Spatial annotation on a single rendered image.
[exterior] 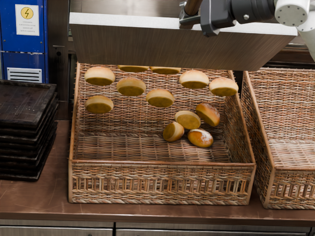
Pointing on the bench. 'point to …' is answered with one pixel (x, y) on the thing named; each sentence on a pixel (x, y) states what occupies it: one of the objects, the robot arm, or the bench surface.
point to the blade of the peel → (174, 42)
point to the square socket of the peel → (185, 17)
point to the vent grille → (24, 74)
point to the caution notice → (27, 19)
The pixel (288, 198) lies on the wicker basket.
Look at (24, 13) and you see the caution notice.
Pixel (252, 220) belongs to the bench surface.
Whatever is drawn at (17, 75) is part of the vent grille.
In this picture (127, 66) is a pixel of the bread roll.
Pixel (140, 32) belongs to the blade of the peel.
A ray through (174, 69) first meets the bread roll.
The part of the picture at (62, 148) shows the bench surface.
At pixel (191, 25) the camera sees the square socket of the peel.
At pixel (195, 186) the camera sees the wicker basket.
